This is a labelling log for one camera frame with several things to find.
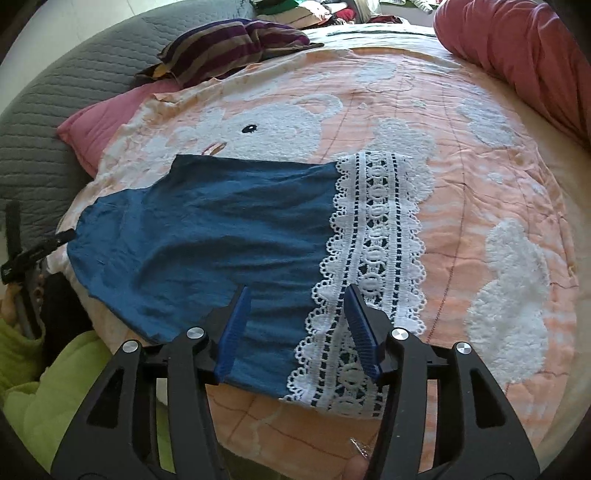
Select peach printed rabbit blanket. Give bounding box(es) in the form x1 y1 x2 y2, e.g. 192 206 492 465
46 28 583 480

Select pink pillow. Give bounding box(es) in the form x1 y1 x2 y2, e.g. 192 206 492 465
56 79 181 178

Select pile of clothes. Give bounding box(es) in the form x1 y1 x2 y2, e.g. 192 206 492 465
253 0 435 29

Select person's green jacket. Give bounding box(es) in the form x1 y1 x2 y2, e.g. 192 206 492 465
4 329 172 468

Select grey quilted headboard cover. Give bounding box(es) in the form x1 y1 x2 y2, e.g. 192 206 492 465
0 0 259 247

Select red rolled quilt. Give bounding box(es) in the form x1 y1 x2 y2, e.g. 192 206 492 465
433 0 591 147

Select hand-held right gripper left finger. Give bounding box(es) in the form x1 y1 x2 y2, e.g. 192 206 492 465
50 285 253 480

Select white bed sheet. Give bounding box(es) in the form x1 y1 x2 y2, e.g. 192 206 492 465
302 22 446 52

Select blue pants with white lace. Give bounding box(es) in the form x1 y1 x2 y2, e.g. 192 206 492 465
67 150 437 420

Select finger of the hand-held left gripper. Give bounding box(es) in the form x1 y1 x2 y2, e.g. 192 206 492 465
4 200 22 260
0 229 77 283

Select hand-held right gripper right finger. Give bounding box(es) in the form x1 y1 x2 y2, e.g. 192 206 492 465
344 283 540 480

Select purple striped pillow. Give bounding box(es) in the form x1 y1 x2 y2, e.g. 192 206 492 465
136 18 326 89

